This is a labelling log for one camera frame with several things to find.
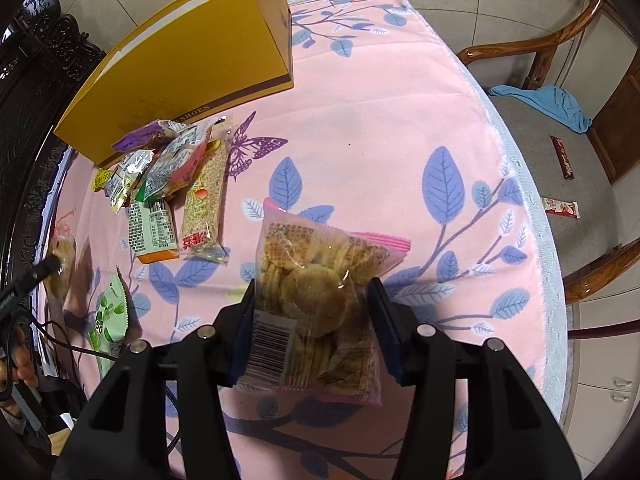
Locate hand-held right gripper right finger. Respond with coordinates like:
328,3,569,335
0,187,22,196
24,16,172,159
367,276,583,480

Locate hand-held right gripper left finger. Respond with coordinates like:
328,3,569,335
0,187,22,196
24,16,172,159
52,280,258,480

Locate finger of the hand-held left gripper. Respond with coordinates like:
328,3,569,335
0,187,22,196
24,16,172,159
0,255,63,306

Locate small round bread packet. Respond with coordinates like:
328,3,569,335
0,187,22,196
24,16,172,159
47,237,78,298

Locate round cracker packet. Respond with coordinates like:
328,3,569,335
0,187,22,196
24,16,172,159
237,197,412,406

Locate green white small packet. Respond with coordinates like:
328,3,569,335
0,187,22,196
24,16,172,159
102,150,153,211
137,122,213,201

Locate yellow cardboard box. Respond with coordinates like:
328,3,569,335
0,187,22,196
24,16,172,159
53,0,293,165

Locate person's left hand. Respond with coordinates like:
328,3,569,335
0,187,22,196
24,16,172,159
0,327,40,401

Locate green snack packet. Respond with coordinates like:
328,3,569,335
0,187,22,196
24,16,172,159
87,272,132,378

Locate green white orange packet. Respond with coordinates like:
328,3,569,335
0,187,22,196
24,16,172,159
127,199,179,265

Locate sesame bar packet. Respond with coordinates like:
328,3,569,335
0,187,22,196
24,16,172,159
179,115,233,267

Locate dark carved wooden furniture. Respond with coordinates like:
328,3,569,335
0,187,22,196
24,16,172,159
0,0,106,261

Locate purple snack packet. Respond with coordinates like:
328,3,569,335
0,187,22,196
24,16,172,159
111,119,183,153

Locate pink leaf-print tablecloth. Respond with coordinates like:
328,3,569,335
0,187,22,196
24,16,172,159
30,0,571,480

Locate white cabinet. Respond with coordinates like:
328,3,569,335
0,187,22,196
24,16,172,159
562,290,640,436

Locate red white snack packet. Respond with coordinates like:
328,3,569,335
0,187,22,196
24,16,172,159
541,196,581,219

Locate wooden armchair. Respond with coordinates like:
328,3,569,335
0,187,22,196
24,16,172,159
456,0,640,341

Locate dark red snack bar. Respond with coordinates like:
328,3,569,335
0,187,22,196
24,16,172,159
549,135,577,181

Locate blue cloth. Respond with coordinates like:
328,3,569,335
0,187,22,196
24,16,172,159
487,85,593,134

